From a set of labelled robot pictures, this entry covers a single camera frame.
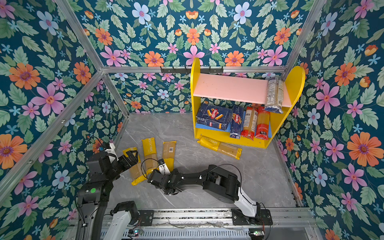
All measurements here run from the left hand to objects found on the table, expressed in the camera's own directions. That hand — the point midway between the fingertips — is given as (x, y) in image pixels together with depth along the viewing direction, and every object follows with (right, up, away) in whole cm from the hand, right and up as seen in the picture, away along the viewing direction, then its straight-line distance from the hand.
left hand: (131, 151), depth 70 cm
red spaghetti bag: (+74, +21, +28) cm, 82 cm away
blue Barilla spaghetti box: (+55, +15, +21) cm, 61 cm away
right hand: (+11, -17, +16) cm, 26 cm away
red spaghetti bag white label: (+63, +14, +21) cm, 68 cm away
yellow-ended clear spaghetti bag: (+12, -5, +25) cm, 28 cm away
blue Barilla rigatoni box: (+41, +18, +21) cm, 49 cm away
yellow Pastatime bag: (+48, -2, +26) cm, 55 cm away
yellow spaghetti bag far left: (-5, -15, +16) cm, 23 cm away
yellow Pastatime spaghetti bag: (-1, -3, +26) cm, 26 cm away
